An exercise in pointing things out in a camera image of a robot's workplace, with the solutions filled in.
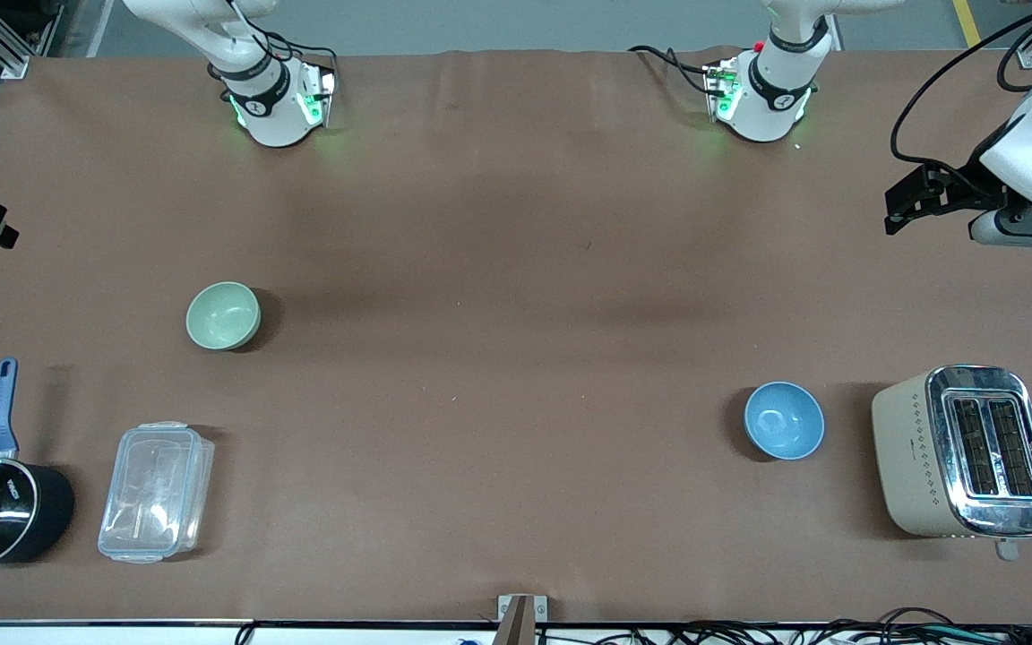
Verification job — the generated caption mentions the blue ceramic bowl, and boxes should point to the blue ceramic bowl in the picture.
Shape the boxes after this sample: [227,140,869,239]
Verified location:
[743,381,826,461]

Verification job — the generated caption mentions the green ceramic bowl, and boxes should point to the green ceramic bowl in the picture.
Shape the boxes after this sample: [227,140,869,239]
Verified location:
[185,281,262,351]

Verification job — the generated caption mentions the beige chrome two-slot toaster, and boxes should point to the beige chrome two-slot toaster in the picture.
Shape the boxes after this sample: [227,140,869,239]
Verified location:
[871,364,1032,563]

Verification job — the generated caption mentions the clear plastic food container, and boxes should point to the clear plastic food container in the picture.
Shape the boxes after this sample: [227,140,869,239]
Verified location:
[97,421,216,565]

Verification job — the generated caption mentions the black left base cable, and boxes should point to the black left base cable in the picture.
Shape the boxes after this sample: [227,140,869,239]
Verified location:
[627,44,725,96]

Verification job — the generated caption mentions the black saucepan with blue handle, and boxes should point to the black saucepan with blue handle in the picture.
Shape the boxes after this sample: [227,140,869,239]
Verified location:
[0,357,77,572]

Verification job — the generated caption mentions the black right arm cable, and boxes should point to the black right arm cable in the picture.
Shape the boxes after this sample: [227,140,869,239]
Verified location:
[228,0,340,74]

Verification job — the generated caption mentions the black tangled floor cables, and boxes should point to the black tangled floor cables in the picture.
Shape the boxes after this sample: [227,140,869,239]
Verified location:
[538,607,1032,645]

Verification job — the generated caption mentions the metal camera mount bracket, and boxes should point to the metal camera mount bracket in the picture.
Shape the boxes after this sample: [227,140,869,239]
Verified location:
[495,593,549,645]

